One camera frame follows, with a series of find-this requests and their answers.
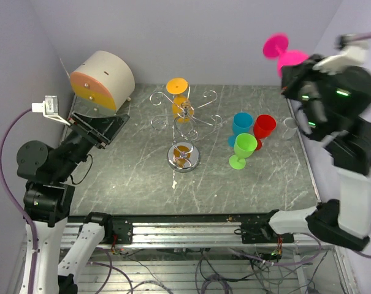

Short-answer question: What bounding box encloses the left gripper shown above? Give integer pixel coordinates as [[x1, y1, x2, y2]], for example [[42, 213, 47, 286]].
[[53, 108, 129, 181]]

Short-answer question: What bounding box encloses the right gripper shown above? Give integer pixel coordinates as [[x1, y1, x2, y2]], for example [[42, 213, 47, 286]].
[[278, 53, 340, 135]]

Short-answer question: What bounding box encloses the pink plastic wine glass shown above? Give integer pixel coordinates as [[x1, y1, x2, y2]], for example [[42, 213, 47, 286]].
[[262, 33, 309, 78]]

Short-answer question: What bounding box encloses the clear wine glass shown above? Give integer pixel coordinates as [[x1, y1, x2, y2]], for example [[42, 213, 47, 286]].
[[281, 118, 297, 140]]

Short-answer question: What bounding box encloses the red plastic wine glass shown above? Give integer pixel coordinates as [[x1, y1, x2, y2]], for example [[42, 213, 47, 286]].
[[253, 114, 277, 150]]

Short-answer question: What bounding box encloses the orange plastic wine glass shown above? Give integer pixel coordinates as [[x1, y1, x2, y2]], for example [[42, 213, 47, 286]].
[[166, 77, 193, 123]]

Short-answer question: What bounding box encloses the blue plastic wine glass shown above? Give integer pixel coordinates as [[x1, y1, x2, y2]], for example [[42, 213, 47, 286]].
[[228, 112, 253, 148]]

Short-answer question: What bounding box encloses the green plastic wine glass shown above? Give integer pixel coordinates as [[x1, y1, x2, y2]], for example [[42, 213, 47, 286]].
[[229, 133, 258, 170]]

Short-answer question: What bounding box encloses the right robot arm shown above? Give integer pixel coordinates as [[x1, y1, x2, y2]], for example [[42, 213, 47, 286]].
[[259, 55, 371, 251]]

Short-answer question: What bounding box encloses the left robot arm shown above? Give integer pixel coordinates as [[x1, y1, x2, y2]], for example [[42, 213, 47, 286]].
[[17, 113, 129, 293]]

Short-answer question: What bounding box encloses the chrome wine glass rack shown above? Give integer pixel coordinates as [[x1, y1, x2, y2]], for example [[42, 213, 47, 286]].
[[149, 90, 223, 173]]

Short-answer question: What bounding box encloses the round mini drawer cabinet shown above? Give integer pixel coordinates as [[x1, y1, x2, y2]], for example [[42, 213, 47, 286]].
[[69, 50, 136, 116]]

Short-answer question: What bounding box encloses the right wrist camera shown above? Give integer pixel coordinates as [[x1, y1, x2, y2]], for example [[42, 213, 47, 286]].
[[312, 34, 369, 75]]

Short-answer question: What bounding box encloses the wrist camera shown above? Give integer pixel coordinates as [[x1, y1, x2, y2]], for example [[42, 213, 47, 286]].
[[312, 34, 369, 75], [31, 96, 71, 126]]

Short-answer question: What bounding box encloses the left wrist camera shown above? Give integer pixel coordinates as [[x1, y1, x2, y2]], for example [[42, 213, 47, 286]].
[[31, 96, 71, 126]]

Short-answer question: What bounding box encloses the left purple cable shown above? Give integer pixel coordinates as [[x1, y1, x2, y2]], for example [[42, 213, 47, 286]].
[[0, 107, 40, 294]]

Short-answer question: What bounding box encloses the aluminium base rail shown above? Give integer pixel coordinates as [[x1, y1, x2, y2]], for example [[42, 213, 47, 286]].
[[53, 214, 345, 249]]

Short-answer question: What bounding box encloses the floor cable bundle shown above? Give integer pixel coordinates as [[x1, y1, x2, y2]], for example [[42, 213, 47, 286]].
[[80, 244, 333, 294]]

